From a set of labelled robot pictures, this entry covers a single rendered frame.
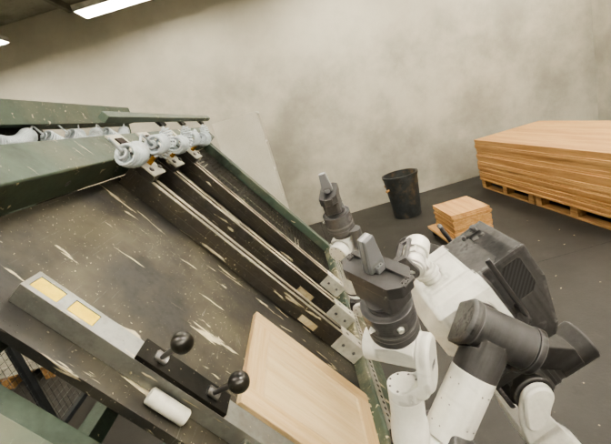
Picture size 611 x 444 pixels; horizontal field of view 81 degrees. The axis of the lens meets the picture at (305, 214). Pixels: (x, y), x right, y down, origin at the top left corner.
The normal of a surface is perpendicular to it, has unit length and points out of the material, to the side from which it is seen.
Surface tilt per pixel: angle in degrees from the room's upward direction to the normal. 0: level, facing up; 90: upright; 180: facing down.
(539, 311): 90
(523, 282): 90
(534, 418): 90
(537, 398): 90
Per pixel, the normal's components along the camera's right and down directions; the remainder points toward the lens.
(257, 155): 0.05, 0.25
